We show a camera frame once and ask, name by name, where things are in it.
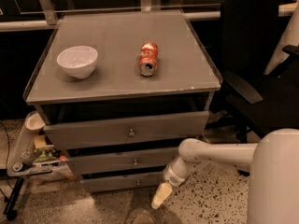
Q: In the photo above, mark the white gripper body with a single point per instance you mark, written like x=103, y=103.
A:
x=172, y=177

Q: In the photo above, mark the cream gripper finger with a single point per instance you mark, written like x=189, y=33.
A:
x=162, y=193

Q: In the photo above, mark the grey bottom drawer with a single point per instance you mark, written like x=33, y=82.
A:
x=122, y=182

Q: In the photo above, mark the grey drawer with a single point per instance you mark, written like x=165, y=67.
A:
x=122, y=161
x=122, y=182
x=108, y=132

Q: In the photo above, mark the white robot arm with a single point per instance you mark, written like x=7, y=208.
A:
x=272, y=164

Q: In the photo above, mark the grey middle drawer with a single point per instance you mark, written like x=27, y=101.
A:
x=122, y=161

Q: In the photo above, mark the grey top drawer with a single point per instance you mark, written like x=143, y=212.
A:
x=108, y=132

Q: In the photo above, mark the grey drawer cabinet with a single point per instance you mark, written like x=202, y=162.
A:
x=185, y=79

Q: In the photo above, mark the black office chair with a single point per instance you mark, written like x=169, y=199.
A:
x=254, y=100

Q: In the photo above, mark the crushed orange soda can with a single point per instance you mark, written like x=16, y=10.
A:
x=148, y=59

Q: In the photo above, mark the green snack packet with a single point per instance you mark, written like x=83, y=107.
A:
x=45, y=154

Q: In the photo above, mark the white ceramic bowl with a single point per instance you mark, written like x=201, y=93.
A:
x=78, y=61

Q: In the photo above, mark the small white cup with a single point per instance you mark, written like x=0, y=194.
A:
x=34, y=122

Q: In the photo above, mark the black stand leg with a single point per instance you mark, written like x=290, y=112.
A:
x=9, y=210

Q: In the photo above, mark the metal window rail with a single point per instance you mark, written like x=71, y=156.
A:
x=30, y=15

